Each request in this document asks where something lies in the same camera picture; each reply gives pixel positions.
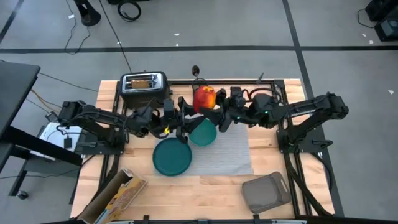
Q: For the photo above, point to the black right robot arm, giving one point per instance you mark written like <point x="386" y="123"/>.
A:
<point x="311" y="109"/>

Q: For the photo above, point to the black two-slot toaster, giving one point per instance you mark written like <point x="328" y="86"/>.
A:
<point x="143" y="96"/>

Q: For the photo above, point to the grey metal bracket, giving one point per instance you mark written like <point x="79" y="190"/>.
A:
<point x="260" y="78"/>

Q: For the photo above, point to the black power adapter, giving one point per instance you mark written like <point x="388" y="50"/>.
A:
<point x="67" y="143"/>

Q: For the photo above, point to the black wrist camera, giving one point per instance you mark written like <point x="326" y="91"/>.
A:
<point x="168" y="107"/>
<point x="237" y="95"/>

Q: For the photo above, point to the black stand base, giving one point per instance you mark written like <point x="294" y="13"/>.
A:
<point x="88" y="17"/>

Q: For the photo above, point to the red yellow apple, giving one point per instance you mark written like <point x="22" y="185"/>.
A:
<point x="203" y="99"/>

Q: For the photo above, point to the white box device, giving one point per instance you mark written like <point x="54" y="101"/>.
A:
<point x="53" y="133"/>

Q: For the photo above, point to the grey woven placemat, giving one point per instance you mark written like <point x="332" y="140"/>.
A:
<point x="230" y="155"/>

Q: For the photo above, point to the brown toast slice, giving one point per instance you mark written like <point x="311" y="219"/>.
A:
<point x="140" y="84"/>

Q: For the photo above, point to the teal round plate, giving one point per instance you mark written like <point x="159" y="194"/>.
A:
<point x="171" y="157"/>

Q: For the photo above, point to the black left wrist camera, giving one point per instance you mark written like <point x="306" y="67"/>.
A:
<point x="168" y="107"/>

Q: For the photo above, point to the black equipment case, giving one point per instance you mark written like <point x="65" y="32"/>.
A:
<point x="387" y="28"/>

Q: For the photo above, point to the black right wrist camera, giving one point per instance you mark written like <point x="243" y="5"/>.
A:
<point x="237" y="95"/>

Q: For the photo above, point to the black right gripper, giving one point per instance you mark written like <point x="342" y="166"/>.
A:
<point x="237" y="113"/>

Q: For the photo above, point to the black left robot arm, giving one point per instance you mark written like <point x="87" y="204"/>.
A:
<point x="93" y="118"/>

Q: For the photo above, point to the yellow raisin bran cereal box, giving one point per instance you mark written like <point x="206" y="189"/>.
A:
<point x="124" y="193"/>

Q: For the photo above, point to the teal round bowl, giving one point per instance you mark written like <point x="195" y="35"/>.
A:
<point x="203" y="135"/>

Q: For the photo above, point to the black aluminium table frame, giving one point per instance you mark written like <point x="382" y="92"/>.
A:
<point x="217" y="82"/>

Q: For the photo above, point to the yellow tag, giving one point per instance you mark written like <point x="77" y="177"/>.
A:
<point x="167" y="130"/>

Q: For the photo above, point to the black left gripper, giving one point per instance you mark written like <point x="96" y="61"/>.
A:
<point x="169" y="127"/>

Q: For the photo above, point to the black desk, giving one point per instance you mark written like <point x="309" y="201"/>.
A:
<point x="15" y="90"/>

